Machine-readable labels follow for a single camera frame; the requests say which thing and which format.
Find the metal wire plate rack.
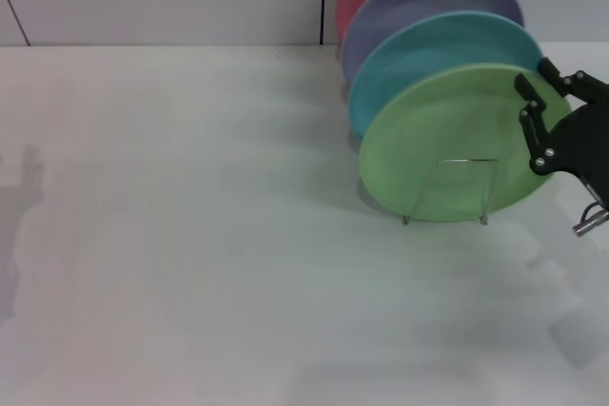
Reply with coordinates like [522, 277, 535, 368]
[402, 157, 501, 226]

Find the green round plate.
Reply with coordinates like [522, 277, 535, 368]
[358, 62, 574, 223]

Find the blue round plate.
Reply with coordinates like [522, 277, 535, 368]
[347, 10, 548, 139]

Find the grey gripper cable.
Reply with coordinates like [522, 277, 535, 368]
[573, 200, 609, 238]

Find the purple round plate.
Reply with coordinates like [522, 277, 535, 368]
[340, 0, 526, 87]

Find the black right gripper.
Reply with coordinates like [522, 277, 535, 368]
[514, 56, 609, 210]

